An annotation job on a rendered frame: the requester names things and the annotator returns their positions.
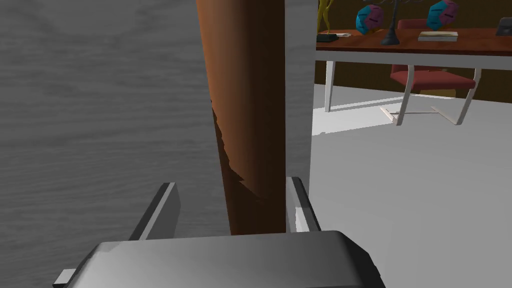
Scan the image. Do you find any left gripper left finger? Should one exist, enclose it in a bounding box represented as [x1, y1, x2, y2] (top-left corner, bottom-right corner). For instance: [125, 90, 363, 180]
[128, 182, 181, 241]

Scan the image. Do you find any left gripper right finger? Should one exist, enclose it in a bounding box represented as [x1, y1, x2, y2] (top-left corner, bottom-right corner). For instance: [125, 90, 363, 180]
[285, 176, 322, 234]

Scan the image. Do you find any grey wooden door leaf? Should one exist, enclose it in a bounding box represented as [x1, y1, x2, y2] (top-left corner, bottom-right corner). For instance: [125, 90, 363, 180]
[0, 0, 320, 288]

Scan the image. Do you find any brown desk with white legs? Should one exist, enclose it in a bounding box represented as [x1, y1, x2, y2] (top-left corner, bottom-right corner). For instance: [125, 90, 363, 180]
[314, 0, 512, 114]

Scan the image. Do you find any brown door handle bar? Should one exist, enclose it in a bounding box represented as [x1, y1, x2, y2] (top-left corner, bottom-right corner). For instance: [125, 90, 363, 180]
[195, 0, 287, 236]

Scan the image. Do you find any red chair with white frame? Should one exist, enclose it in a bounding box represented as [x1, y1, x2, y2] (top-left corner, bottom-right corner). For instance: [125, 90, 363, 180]
[379, 17, 482, 127]

